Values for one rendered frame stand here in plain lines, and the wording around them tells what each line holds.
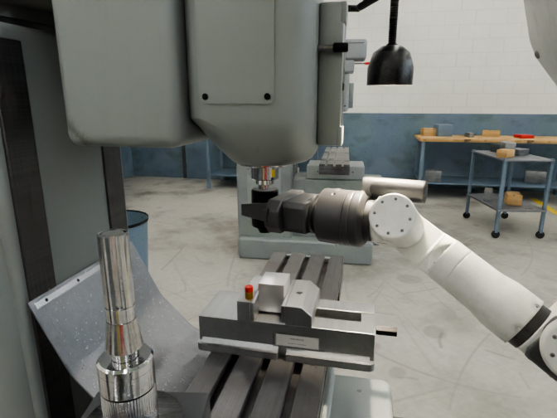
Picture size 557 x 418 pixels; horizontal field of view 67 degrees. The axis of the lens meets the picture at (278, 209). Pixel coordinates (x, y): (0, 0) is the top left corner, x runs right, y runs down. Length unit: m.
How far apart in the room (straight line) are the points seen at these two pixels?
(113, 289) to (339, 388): 0.69
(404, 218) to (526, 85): 7.00
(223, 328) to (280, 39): 0.55
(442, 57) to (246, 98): 6.74
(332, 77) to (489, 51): 6.79
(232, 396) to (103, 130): 0.48
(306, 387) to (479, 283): 0.36
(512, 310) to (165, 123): 0.52
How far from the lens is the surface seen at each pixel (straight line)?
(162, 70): 0.64
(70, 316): 0.87
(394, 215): 0.60
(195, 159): 7.83
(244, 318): 0.84
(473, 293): 0.61
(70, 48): 0.72
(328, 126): 0.67
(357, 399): 0.96
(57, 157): 0.85
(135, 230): 2.90
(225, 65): 0.62
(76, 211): 0.89
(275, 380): 0.81
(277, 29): 0.61
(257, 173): 0.70
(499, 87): 7.44
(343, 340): 0.83
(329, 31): 0.68
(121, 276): 0.36
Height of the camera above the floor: 1.41
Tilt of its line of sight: 15 degrees down
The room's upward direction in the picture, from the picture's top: straight up
